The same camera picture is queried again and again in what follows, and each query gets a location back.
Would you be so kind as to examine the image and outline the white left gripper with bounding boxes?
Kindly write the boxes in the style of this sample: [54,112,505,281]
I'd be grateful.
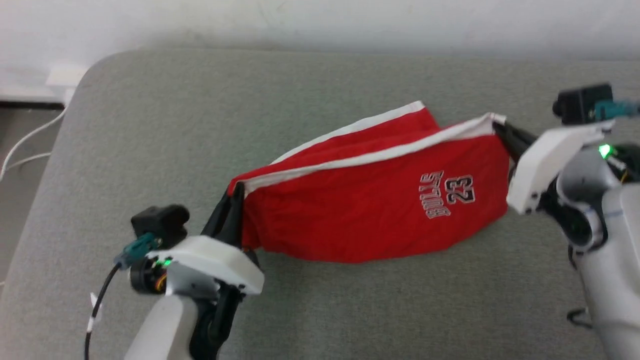
[146,182,265,295]

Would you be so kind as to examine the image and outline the arm cable teal plug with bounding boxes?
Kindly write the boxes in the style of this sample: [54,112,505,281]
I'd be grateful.
[83,232,162,360]
[594,99,640,121]

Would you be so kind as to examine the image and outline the left arm cable teal plug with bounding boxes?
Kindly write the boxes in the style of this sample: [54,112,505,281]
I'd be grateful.
[83,232,162,360]

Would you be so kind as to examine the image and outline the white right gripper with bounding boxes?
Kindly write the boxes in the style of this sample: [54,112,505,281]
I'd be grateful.
[493,121,606,215]

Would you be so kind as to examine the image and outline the red basketball shorts white trim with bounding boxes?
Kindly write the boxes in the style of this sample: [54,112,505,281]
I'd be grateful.
[227,100,511,265]

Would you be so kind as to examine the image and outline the white power cable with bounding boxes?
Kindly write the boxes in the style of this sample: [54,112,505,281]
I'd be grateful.
[0,104,69,181]
[4,152,52,172]

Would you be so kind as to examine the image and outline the black baseboard strip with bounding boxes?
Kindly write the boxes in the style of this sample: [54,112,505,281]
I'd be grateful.
[0,101,66,110]

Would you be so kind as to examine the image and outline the right arm cable teal plug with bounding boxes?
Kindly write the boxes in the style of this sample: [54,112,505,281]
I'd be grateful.
[594,99,640,121]

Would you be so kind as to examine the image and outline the grey fabric sofa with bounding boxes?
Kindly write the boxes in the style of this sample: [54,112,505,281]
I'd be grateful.
[0,47,640,360]

